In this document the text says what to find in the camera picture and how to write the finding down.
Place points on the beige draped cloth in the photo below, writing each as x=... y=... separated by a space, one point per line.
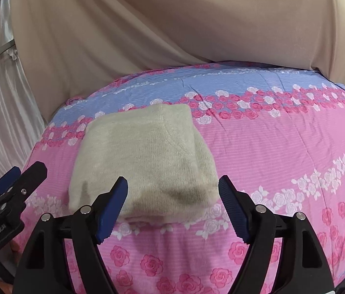
x=172 y=21

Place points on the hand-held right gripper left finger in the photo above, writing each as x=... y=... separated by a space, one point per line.
x=112 y=208

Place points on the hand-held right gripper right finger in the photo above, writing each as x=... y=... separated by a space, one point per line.
x=232 y=208

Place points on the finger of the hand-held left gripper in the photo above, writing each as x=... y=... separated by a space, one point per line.
x=7 y=180
x=34 y=177

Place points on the pink blue floral bed sheet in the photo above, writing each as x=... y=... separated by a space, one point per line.
x=267 y=147

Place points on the beige knit sweater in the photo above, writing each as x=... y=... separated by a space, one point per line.
x=142 y=153

